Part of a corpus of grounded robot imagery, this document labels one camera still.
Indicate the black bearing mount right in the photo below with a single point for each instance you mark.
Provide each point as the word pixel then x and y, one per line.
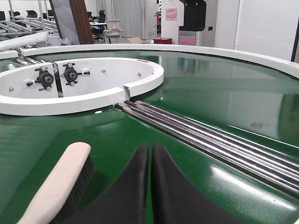
pixel 70 75

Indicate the brown wooden pillar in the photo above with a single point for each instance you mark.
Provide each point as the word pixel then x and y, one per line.
pixel 72 21

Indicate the white mesh office chair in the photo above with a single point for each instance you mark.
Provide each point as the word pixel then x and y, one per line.
pixel 113 30

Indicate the black office chair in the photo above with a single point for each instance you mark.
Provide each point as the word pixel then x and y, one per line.
pixel 98 30

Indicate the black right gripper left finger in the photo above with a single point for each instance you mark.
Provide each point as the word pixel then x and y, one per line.
pixel 124 202

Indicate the roller conveyor racks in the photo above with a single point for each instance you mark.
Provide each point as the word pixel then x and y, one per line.
pixel 24 17

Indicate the pink wall poster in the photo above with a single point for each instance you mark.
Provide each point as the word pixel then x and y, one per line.
pixel 171 14

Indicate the steel conveyor rollers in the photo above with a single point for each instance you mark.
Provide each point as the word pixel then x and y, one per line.
pixel 261 164

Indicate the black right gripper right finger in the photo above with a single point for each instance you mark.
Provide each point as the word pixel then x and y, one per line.
pixel 176 200

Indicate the black bearing mount left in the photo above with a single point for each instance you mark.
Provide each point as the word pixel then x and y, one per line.
pixel 45 79

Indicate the red box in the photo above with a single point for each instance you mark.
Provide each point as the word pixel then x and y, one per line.
pixel 162 40

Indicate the pink hand broom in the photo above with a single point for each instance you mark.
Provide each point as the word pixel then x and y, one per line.
pixel 59 196

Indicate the black kiosk machine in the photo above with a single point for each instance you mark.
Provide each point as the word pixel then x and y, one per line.
pixel 194 15

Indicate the white outer conveyor rim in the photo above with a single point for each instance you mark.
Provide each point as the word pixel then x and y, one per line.
pixel 282 65

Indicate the black bearing mount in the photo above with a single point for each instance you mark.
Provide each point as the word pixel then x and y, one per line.
pixel 45 79
pixel 70 75

